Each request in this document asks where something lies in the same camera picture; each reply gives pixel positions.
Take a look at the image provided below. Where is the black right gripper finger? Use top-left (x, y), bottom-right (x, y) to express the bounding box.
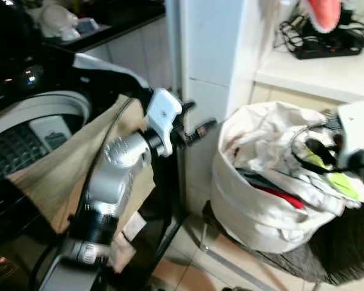
top-left (304, 138), bottom-right (337, 167)

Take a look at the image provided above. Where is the yellow-green garment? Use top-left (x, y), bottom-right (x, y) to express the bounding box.
top-left (302, 149), bottom-right (360, 201)

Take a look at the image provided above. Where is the white crumpled garment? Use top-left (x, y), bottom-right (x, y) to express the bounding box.
top-left (234, 102), bottom-right (364, 216)

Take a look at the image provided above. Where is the white counter cabinet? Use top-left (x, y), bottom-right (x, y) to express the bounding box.
top-left (250, 40), bottom-right (364, 116)

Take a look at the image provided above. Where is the red garment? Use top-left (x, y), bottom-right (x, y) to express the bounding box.
top-left (248, 182), bottom-right (305, 210)

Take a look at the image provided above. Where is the black garment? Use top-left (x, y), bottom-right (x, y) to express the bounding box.
top-left (235, 168), bottom-right (292, 196)

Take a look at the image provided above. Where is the black power strip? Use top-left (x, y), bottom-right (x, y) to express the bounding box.
top-left (293, 27), bottom-right (364, 60)

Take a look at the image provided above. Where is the white fabric laundry basket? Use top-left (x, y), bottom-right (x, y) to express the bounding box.
top-left (210, 101), bottom-right (364, 254)

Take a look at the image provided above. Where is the dark kitchen counter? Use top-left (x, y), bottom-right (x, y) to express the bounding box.
top-left (24, 0), bottom-right (166, 54)

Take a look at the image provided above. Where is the black plug adapter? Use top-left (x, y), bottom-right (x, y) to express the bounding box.
top-left (339, 5), bottom-right (357, 30)

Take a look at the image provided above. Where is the orange item with white rim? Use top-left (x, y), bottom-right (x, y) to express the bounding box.
top-left (303, 0), bottom-right (343, 35)

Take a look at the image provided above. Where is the small grey-blue device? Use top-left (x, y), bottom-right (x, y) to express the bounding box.
top-left (76, 18), bottom-right (101, 35)

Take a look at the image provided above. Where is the white crumpled bag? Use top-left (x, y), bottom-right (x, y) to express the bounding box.
top-left (39, 1), bottom-right (81, 42)

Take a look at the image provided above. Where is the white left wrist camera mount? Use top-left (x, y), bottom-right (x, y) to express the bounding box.
top-left (146, 89), bottom-right (183, 157)

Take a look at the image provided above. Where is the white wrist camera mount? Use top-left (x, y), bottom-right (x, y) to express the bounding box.
top-left (336, 101), bottom-right (364, 172)
top-left (146, 89), bottom-right (183, 157)

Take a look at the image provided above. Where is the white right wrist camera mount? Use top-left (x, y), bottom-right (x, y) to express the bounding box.
top-left (336, 101), bottom-right (364, 172)

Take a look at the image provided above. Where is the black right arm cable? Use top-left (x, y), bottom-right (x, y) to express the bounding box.
top-left (290, 123), bottom-right (364, 175)

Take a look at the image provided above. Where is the black tangled power cord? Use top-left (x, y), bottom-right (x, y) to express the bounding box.
top-left (278, 7), bottom-right (364, 50)

